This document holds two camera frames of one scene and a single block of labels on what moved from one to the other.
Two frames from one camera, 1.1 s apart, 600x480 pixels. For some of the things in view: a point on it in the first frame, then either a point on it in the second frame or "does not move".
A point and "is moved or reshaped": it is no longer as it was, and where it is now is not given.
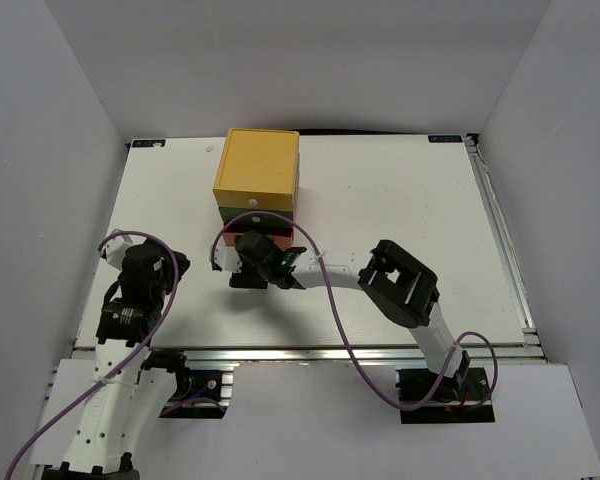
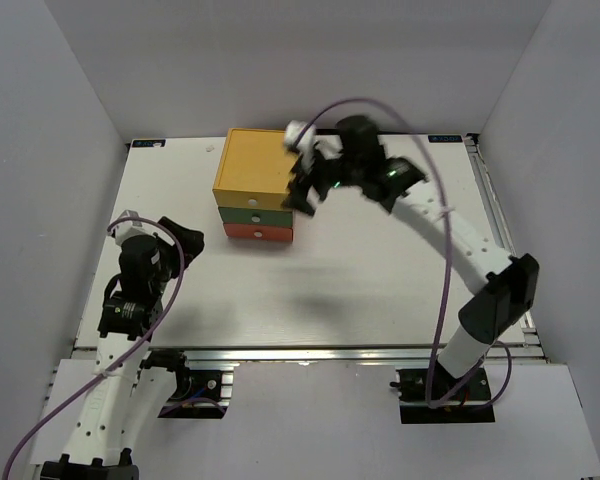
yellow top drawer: (253, 199) does not move
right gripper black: (245, 279) to (298, 194)
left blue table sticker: (148, 143) does not move
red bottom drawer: (278, 230) is moved or reshaped
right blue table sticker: (444, 138) does not move
